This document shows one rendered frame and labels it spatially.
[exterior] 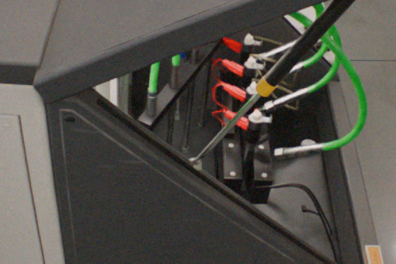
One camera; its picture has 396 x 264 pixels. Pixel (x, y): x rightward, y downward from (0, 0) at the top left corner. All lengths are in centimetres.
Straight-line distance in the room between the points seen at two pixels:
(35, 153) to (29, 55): 15
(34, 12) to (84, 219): 30
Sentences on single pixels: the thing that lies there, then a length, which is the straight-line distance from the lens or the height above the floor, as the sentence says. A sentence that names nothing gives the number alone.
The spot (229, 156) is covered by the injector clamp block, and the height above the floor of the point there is 98.
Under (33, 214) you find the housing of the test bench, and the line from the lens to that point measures 91.
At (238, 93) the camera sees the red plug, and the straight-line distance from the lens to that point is 131.
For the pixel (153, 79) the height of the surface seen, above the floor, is 119.
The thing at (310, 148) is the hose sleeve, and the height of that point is 115.
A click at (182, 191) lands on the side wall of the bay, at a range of 83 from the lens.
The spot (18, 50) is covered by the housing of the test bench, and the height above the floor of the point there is 150.
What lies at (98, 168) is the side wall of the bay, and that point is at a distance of 81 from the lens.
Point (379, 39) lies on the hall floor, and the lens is 352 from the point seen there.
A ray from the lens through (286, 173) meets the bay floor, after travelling 151.
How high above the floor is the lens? 194
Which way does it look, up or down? 42 degrees down
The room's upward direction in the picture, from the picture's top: 9 degrees clockwise
